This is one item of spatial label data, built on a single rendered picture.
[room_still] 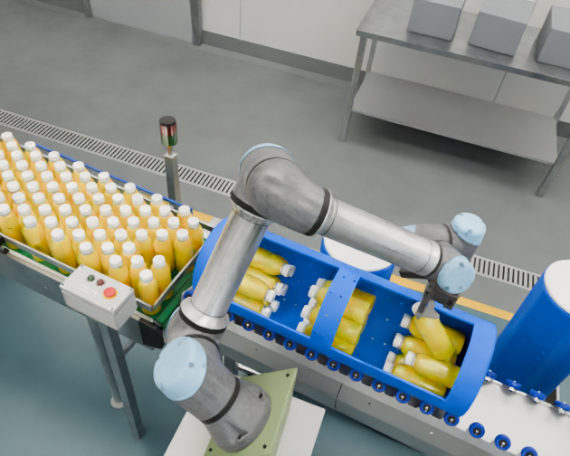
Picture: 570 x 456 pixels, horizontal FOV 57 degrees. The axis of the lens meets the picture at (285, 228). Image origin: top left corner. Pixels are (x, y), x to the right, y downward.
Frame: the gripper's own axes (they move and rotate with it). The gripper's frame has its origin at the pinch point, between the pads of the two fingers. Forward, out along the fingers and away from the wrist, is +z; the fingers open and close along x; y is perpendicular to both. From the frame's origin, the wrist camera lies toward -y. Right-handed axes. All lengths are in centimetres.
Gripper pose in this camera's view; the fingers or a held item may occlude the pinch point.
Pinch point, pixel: (418, 308)
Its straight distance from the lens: 149.2
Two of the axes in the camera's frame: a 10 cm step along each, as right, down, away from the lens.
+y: 9.0, 3.7, -2.4
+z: -0.9, 6.9, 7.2
